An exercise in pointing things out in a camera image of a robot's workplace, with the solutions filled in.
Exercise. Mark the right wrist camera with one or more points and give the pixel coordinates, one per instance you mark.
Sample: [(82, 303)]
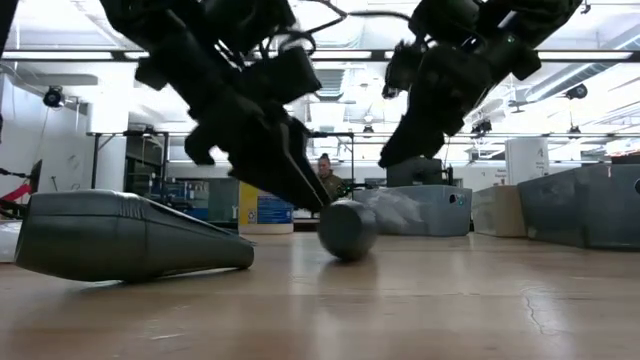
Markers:
[(402, 70)]

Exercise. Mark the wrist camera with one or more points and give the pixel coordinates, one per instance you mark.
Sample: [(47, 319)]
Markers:
[(280, 77), (402, 70)]

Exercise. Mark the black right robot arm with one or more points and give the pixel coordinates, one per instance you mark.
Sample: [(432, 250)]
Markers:
[(540, 20)]

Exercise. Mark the black ceiling spot lamp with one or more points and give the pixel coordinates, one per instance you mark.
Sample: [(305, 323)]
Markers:
[(481, 127), (52, 97), (577, 91)]

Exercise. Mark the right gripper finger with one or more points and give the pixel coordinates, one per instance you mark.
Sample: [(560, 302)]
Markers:
[(417, 131), (425, 150)]

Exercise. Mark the person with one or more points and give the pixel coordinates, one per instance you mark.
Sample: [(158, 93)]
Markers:
[(332, 187)]

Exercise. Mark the black metal workstation frame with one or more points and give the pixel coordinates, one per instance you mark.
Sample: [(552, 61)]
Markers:
[(95, 160)]

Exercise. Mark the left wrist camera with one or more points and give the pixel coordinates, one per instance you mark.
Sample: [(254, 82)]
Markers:
[(280, 77)]

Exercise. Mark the pale translucent plastic bin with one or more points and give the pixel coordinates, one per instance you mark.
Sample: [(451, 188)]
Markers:
[(500, 210)]

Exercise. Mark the background robot arm with red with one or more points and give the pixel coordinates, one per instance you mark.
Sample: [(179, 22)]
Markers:
[(35, 177)]

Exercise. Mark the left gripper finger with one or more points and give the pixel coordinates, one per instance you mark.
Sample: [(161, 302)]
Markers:
[(280, 172), (310, 175)]

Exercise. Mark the white column with sign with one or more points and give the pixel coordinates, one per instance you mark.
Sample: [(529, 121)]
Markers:
[(525, 160)]

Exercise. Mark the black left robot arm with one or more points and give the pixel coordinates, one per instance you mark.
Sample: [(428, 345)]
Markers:
[(160, 35)]

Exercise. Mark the disinfecting wipes canister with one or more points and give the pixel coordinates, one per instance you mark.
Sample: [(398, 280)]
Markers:
[(265, 215)]

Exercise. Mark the grey translucent plastic bin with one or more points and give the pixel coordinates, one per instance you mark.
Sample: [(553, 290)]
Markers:
[(440, 220), (575, 210)]

